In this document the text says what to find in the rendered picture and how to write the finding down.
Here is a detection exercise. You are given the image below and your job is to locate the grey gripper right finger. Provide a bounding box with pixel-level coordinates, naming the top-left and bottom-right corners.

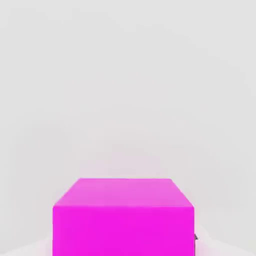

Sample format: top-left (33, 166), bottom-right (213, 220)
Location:
top-left (194, 233), bottom-right (249, 256)

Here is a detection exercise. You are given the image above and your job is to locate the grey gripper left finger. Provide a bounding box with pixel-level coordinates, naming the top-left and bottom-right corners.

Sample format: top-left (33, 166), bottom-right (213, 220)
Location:
top-left (7, 238), bottom-right (54, 256)

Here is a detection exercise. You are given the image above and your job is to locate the small magenta cube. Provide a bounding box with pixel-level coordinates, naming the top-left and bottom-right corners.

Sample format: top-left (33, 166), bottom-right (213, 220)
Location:
top-left (52, 177), bottom-right (195, 256)

